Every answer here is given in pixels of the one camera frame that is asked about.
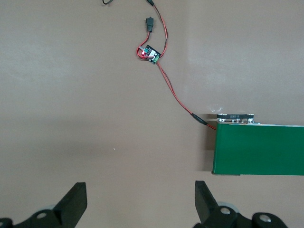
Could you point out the small green circuit board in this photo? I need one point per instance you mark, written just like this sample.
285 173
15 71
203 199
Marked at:
150 54

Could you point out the green conveyor belt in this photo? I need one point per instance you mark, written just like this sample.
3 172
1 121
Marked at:
256 152

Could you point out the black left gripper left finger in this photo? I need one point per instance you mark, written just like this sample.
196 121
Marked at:
61 211

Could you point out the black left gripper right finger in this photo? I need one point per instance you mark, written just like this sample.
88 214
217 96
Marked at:
213 216

